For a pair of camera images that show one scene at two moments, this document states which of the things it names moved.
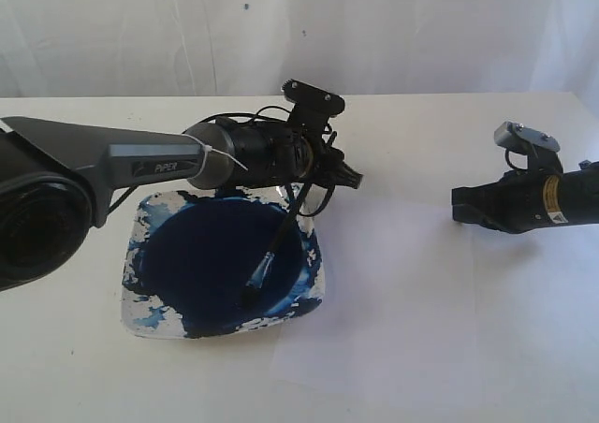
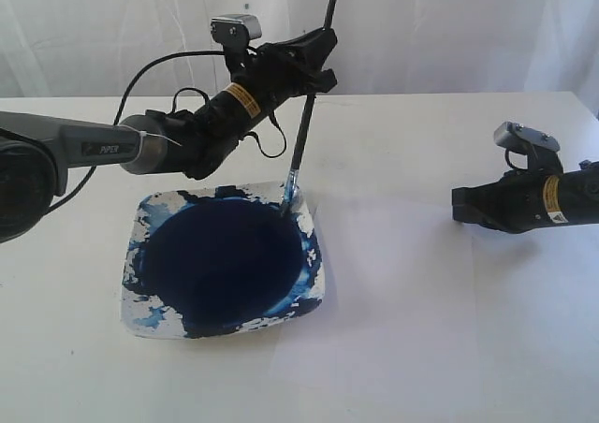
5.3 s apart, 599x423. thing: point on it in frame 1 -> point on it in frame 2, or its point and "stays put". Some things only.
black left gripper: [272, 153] -> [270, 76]
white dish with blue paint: [191, 254] stays put
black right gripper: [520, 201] stays put
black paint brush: [270, 253] -> [291, 180]
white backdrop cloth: [243, 36] stays put
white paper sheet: [399, 304] stays put
